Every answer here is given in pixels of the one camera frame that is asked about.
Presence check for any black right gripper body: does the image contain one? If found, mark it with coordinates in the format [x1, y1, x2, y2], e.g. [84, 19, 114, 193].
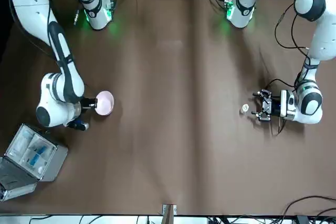
[80, 97, 97, 115]

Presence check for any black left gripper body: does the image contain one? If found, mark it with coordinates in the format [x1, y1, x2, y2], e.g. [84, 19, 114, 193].
[270, 99, 281, 116]

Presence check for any pink bowl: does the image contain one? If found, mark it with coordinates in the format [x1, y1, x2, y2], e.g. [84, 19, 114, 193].
[94, 90, 115, 116]

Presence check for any blue white medicine packet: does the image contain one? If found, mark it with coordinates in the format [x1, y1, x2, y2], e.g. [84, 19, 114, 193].
[36, 144, 49, 156]
[28, 154, 41, 167]

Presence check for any silver aluminium case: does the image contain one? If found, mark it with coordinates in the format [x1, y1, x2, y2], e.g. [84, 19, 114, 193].
[0, 123, 69, 201]

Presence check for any clear plastic pack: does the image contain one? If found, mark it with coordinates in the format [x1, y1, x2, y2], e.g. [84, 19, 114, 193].
[9, 126, 35, 157]

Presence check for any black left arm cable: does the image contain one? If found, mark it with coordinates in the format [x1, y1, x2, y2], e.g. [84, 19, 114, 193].
[274, 0, 316, 59]

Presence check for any aluminium profile post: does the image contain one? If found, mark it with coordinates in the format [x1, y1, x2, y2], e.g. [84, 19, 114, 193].
[161, 204, 177, 224]

